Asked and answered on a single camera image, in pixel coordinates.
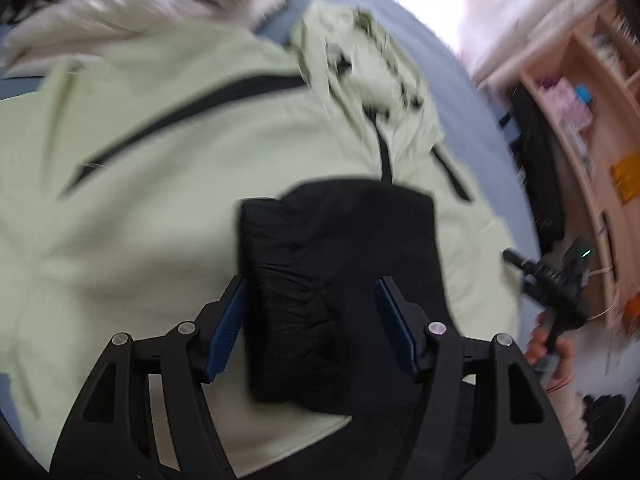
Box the black bag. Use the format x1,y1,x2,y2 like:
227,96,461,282
509,82,567,257

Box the white folded garment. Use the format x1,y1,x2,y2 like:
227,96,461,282
2,0,301,76

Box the person's right hand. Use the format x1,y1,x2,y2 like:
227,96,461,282
525,317,577,395

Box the person's right forearm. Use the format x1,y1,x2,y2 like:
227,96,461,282
544,380,593,466

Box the black cloth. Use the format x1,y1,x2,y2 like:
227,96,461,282
581,392,627,455

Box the yellow paper packet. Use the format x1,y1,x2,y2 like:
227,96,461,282
610,154,640,204

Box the blue bed blanket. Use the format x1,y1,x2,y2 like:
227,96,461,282
0,0,545,436

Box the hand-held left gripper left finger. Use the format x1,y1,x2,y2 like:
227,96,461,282
50,275,248,480

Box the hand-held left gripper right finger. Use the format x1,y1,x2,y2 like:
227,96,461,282
375,276,576,480

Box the wooden shelf unit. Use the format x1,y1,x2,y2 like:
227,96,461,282
475,0,640,331

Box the white cable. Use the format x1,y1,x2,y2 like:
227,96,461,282
584,230,618,322

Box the white floral curtain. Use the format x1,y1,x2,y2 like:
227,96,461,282
360,0,616,78

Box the light green and black jacket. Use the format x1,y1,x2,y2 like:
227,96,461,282
0,0,523,478

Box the orange object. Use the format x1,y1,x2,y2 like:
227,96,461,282
621,294,640,337

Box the pink drawer boxes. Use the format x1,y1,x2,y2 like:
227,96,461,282
537,77,594,137

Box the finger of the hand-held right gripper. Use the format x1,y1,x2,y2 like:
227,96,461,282
502,247,540,275

